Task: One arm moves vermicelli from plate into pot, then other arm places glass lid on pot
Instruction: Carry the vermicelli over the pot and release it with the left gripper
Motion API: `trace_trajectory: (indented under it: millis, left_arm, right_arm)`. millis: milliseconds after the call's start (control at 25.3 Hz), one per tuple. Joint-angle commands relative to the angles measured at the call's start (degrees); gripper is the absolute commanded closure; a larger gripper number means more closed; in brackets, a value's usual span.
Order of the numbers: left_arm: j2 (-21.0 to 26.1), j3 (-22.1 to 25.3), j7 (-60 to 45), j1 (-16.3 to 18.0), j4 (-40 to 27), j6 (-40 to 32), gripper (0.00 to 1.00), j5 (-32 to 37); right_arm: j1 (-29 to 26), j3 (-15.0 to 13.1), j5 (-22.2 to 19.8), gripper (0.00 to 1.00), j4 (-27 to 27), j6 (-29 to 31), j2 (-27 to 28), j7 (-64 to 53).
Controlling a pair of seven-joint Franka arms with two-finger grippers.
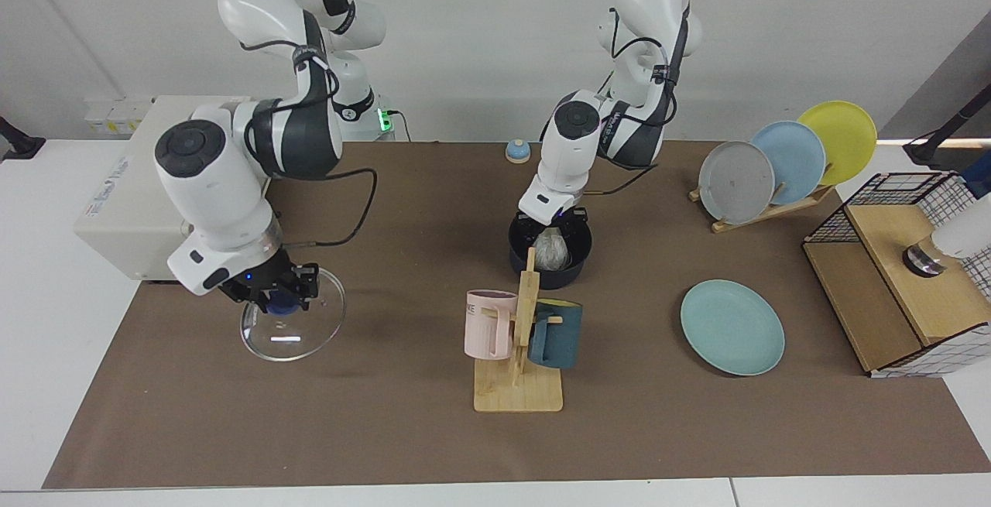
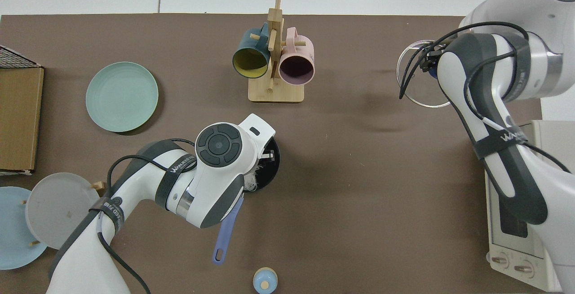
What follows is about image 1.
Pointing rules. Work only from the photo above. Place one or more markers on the wooden plate rack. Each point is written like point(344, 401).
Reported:
point(774, 213)

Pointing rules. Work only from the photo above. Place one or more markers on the pink cup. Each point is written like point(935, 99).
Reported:
point(484, 329)

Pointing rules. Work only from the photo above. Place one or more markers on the black angled stand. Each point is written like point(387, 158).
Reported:
point(925, 152)

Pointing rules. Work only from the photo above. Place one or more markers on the grey plate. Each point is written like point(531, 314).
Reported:
point(735, 182)

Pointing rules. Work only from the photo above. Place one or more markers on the light teal plate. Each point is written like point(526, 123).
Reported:
point(732, 329)

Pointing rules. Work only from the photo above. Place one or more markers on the pale toaster oven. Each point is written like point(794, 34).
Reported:
point(116, 213)

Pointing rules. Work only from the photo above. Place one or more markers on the blue plastic object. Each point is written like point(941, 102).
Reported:
point(977, 183)

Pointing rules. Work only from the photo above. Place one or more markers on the brown table cloth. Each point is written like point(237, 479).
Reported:
point(387, 414)

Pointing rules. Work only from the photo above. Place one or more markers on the white vermicelli bundle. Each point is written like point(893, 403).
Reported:
point(551, 253)

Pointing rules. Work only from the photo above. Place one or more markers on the dark teal cup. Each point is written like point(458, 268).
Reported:
point(561, 340)

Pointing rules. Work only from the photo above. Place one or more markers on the wooden cup stand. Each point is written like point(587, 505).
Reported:
point(519, 395)

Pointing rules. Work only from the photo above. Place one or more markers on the small blue round bell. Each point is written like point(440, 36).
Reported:
point(518, 152)

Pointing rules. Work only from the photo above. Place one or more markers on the black clamp mount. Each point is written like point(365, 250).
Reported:
point(19, 143)

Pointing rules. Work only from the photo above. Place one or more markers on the light blue plate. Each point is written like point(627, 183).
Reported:
point(797, 155)

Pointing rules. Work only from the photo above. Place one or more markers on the yellow plate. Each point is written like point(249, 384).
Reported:
point(848, 135)

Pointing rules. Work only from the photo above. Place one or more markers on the white wall socket strip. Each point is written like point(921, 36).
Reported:
point(116, 116)

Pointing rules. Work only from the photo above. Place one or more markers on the glass lid with blue knob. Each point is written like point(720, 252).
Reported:
point(294, 340)

